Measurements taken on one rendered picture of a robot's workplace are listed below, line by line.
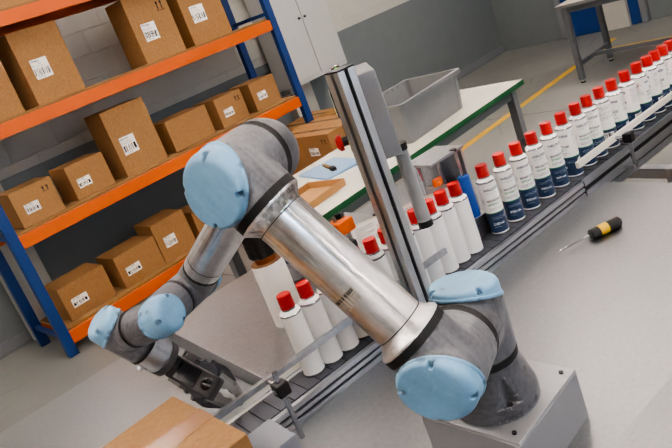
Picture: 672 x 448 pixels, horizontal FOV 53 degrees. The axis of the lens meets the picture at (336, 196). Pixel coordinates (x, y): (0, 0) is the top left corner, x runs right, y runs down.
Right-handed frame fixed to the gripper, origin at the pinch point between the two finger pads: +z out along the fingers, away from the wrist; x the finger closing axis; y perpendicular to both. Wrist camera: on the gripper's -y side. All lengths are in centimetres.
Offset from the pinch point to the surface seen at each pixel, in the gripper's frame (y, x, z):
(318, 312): -2.5, -24.4, 5.0
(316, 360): -1.9, -15.4, 11.2
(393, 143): -17, -60, -9
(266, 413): -1.2, -0.4, 6.6
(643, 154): -6, -127, 86
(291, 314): -1.6, -20.8, -0.4
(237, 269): 174, -52, 73
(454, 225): -2, -63, 30
